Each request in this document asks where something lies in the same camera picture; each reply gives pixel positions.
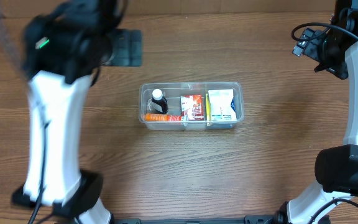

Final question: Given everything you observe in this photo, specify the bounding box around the dark medicine bottle white cap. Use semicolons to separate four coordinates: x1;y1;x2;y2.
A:
152;89;168;114

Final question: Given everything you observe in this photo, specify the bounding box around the orange effervescent tablet tube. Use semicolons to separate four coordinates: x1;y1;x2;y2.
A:
144;113;188;121

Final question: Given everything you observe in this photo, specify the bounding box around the red medicine box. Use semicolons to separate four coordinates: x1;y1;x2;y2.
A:
180;95;204;121

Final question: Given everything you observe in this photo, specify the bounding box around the blue medicine box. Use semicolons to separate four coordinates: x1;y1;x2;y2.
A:
205;93;211;126

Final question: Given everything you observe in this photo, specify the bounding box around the white medicine box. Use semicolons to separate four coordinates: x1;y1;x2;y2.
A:
208;89;237;121

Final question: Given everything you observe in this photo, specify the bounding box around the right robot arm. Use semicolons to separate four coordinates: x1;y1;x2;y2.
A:
271;0;358;223

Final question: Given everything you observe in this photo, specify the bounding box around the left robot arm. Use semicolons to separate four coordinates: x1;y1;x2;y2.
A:
12;1;142;223

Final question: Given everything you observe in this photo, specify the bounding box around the clear plastic container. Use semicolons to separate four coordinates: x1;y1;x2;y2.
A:
139;82;244;130

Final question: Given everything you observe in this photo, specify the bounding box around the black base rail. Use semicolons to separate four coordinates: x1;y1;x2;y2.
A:
114;215;274;224

